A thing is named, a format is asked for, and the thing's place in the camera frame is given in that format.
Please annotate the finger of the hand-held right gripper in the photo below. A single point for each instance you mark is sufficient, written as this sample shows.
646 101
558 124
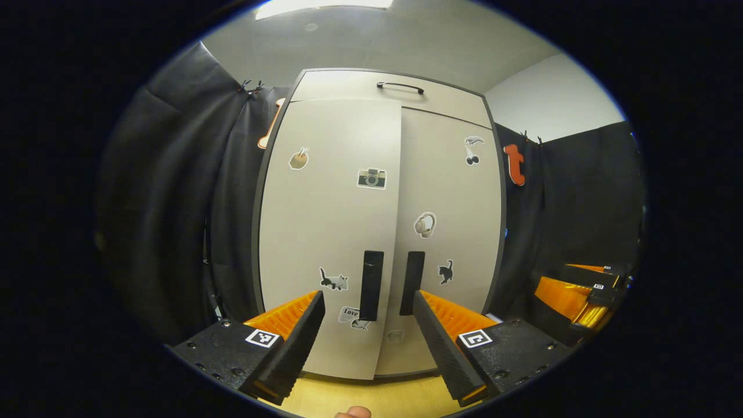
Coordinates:
563 299
589 276

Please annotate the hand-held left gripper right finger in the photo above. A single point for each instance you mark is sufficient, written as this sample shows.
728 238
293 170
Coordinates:
438 354

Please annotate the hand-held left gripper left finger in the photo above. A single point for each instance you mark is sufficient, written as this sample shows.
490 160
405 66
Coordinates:
293 354

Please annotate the grey and white cabinet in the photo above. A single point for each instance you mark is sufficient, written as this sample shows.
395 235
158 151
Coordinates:
254 261

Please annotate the black backdrop cloth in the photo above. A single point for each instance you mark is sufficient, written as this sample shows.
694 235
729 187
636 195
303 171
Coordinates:
574 203
174 203

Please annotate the white drawer front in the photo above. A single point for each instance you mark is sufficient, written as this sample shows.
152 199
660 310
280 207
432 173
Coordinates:
453 101

